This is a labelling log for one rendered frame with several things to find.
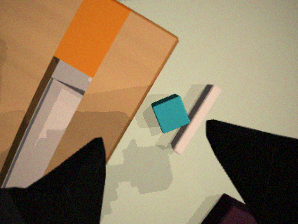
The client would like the teal block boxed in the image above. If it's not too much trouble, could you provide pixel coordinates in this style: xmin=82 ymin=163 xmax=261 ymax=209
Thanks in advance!
xmin=151 ymin=94 xmax=190 ymax=134

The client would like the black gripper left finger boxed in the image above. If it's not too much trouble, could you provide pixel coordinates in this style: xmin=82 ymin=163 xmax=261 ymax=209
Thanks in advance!
xmin=0 ymin=137 xmax=106 ymax=224

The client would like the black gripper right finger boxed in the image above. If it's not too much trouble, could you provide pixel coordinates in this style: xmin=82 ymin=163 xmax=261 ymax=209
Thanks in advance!
xmin=205 ymin=119 xmax=298 ymax=224

